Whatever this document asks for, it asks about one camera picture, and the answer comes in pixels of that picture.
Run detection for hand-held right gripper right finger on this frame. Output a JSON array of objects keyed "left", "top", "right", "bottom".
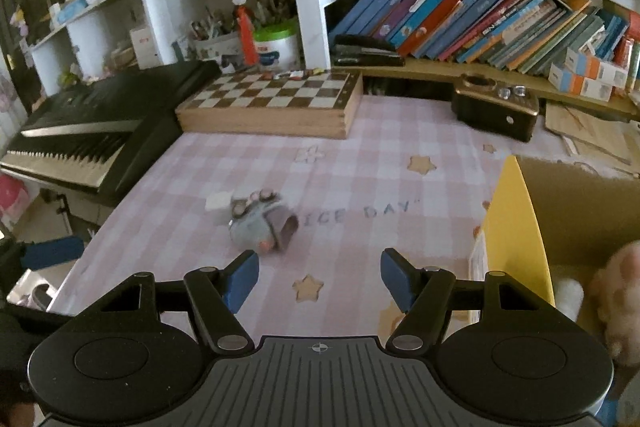
[{"left": 380, "top": 248, "right": 571, "bottom": 353}]

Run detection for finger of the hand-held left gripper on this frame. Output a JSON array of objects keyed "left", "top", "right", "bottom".
[{"left": 20, "top": 237, "right": 85, "bottom": 271}]

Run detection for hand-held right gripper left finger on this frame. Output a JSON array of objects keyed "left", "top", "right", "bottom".
[{"left": 77, "top": 249, "right": 259, "bottom": 354}]

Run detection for grey plush mouse toy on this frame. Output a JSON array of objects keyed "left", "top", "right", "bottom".
[{"left": 227, "top": 189, "right": 296, "bottom": 255}]

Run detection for yellow cardboard box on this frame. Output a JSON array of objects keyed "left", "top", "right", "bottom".
[{"left": 467, "top": 155, "right": 640, "bottom": 368}]

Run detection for pink plush pig toy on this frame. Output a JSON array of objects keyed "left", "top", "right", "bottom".
[{"left": 587, "top": 242, "right": 640, "bottom": 365}]

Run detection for desktop with pink checked tablecloth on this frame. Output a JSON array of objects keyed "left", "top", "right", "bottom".
[{"left": 47, "top": 94, "right": 640, "bottom": 343}]

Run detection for black electronic keyboard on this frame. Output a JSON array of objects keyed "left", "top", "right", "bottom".
[{"left": 0, "top": 59, "right": 223, "bottom": 208}]

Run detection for wooden chessboard box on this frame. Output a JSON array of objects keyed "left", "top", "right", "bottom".
[{"left": 175, "top": 71, "right": 364, "bottom": 140}]

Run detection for black gold vintage radio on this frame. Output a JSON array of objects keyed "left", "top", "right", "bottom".
[{"left": 451, "top": 74, "right": 541, "bottom": 142}]

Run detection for white red printed box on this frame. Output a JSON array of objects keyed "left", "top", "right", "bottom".
[{"left": 129, "top": 26, "right": 163, "bottom": 70}]

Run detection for black stapler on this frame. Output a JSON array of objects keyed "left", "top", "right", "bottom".
[{"left": 332, "top": 34, "right": 406, "bottom": 68}]

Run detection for clear holder with pens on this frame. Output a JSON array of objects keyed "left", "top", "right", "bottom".
[{"left": 189, "top": 4, "right": 243, "bottom": 62}]

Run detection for white green tub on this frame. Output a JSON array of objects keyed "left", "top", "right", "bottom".
[{"left": 252, "top": 18, "right": 301, "bottom": 68}]

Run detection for orange glue bottle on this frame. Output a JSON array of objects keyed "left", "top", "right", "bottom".
[{"left": 232, "top": 0, "right": 260, "bottom": 68}]

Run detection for wooden boards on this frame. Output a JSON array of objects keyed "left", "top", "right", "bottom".
[{"left": 544, "top": 101, "right": 640, "bottom": 165}]

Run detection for row of leaning books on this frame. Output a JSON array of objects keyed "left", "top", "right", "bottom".
[{"left": 327, "top": 0, "right": 631, "bottom": 75}]

